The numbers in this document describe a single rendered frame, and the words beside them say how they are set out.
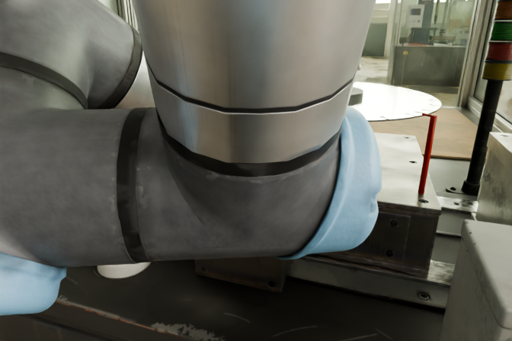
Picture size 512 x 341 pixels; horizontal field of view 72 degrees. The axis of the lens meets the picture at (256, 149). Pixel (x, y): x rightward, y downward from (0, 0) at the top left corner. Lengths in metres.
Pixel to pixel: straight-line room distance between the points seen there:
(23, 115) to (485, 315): 0.30
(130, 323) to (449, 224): 0.49
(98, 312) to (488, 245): 0.40
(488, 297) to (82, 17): 0.30
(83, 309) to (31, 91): 0.34
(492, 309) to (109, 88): 0.28
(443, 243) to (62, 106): 0.53
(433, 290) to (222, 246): 0.38
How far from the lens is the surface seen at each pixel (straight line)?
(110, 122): 0.16
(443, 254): 0.58
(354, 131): 0.16
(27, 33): 0.21
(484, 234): 0.34
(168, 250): 0.16
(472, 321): 0.33
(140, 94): 0.25
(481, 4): 1.64
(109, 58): 0.24
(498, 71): 0.73
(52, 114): 0.18
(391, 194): 0.49
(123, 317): 0.46
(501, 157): 0.59
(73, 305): 0.50
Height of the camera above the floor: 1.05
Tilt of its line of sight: 19 degrees down
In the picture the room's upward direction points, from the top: straight up
